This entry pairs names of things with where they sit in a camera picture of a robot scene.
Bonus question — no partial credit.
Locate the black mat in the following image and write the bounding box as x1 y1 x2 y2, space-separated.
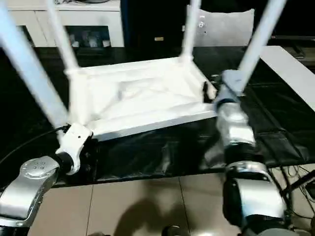
0 45 315 187

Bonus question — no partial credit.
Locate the grey pillow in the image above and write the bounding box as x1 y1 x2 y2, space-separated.
183 7 255 47

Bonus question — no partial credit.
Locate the white flat board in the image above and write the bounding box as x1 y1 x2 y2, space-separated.
260 45 315 111

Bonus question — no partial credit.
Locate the black television stand foot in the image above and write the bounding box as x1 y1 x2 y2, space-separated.
292 45 305 59

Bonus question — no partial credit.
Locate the black bar pink mark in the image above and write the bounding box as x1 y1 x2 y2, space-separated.
272 35 315 41

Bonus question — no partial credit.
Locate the black cabinet blue edge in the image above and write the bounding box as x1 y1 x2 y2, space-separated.
120 0 189 47

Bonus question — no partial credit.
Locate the dark round object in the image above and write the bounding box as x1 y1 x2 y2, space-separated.
162 225 183 236

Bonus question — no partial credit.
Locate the black thin rod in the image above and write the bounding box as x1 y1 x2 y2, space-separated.
287 172 315 191

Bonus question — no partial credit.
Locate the white cabinet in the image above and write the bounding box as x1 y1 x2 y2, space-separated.
0 3 125 49

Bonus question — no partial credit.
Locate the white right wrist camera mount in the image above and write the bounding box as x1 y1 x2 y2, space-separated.
220 69 247 99

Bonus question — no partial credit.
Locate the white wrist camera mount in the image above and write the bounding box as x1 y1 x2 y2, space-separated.
55 122 94 176
220 69 247 99

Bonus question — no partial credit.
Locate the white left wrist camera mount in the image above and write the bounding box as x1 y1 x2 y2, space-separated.
55 122 94 176

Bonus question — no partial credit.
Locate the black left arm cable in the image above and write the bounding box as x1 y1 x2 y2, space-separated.
0 125 71 165

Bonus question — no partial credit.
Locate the thin black floor cable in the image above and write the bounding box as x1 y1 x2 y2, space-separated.
280 164 315 219

